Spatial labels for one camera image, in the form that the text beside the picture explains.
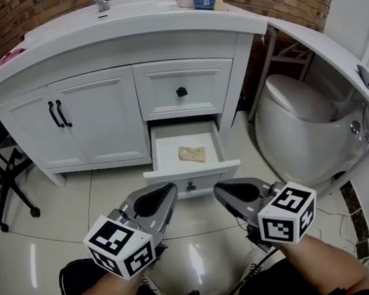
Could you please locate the black stool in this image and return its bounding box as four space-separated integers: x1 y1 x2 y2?
56 255 112 295

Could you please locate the white floor cable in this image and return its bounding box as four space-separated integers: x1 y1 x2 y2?
318 202 358 257

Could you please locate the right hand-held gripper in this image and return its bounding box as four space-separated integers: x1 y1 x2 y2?
212 168 323 259

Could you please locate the closed white drawer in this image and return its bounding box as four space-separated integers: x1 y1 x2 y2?
131 52 240 124

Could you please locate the person's right forearm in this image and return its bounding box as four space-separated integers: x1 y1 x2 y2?
272 226 369 295

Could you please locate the black cable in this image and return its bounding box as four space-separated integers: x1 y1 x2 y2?
214 247 286 295

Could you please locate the person's white right shoe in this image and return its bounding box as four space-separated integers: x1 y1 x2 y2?
232 246 272 291

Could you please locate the black cabinet door handle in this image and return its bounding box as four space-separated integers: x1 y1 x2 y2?
54 97 73 129
47 99 65 130

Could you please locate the wide white cabinet door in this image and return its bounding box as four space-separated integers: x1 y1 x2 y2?
45 64 152 169

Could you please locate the white drawer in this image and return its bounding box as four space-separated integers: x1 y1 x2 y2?
137 117 244 204
131 52 240 124

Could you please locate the white vanity cabinet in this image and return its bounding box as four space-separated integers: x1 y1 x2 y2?
0 27 270 196

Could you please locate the tan paper piece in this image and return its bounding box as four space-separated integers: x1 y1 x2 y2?
176 143 208 167

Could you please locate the narrow white cabinet door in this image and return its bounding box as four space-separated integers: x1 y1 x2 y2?
0 82 90 174

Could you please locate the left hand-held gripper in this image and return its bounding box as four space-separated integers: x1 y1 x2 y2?
77 181 188 285

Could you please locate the person's white shoe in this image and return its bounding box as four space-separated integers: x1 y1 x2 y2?
138 268 172 295
232 246 272 291

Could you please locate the pink cloth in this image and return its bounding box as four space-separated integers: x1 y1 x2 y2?
0 48 28 71

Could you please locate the white sink countertop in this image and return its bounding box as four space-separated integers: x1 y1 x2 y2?
0 0 274 97

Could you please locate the white support pole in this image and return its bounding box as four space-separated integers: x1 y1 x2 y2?
237 28 288 123

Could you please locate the person's white left shoe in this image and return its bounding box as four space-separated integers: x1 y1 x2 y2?
138 268 172 295

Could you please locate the chrome faucet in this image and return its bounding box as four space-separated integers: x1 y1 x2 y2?
85 0 111 15

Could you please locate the white toilet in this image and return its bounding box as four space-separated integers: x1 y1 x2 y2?
248 63 369 192

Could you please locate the white metal rack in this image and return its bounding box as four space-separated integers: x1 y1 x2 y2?
262 23 319 84

